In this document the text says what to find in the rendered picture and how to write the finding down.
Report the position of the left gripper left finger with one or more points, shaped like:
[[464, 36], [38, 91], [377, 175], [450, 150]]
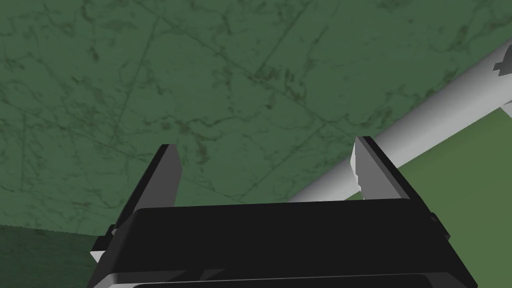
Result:
[[160, 184]]

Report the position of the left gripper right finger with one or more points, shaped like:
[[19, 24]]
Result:
[[376, 176]]

